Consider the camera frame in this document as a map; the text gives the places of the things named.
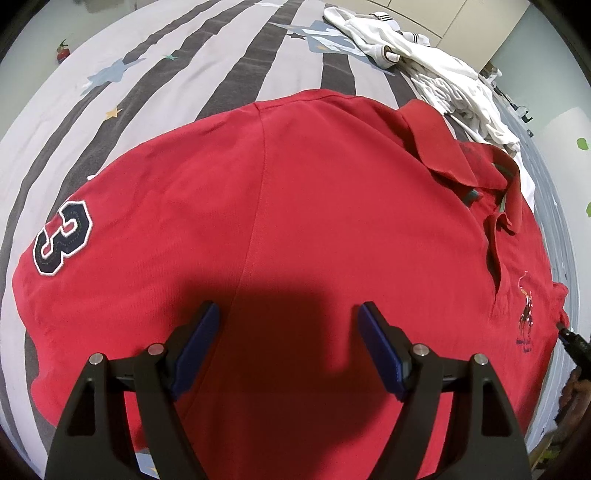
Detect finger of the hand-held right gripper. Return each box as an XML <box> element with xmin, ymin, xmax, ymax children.
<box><xmin>556</xmin><ymin>325</ymin><xmax>591</xmax><ymax>379</ymax></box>

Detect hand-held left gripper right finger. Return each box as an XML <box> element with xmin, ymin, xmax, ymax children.
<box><xmin>358</xmin><ymin>301</ymin><xmax>529</xmax><ymax>480</ymax></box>

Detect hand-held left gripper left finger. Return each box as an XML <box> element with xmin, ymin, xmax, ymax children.
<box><xmin>45</xmin><ymin>300</ymin><xmax>220</xmax><ymax>480</ymax></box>

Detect red polo shirt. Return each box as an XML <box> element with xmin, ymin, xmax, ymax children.
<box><xmin>14</xmin><ymin>89</ymin><xmax>571</xmax><ymax>480</ymax></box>

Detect white headboard green apple stickers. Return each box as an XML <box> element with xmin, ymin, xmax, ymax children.
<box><xmin>531</xmin><ymin>106</ymin><xmax>591</xmax><ymax>259</ymax></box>

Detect plain white shirt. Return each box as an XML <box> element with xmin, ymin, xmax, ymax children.
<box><xmin>406</xmin><ymin>58</ymin><xmax>536</xmax><ymax>204</ymax></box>

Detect striped star bed sheet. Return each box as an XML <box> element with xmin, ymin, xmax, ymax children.
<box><xmin>0</xmin><ymin>0</ymin><xmax>583</xmax><ymax>480</ymax></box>

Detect cream wardrobe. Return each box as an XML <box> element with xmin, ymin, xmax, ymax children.
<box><xmin>383</xmin><ymin>0</ymin><xmax>541</xmax><ymax>75</ymax></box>

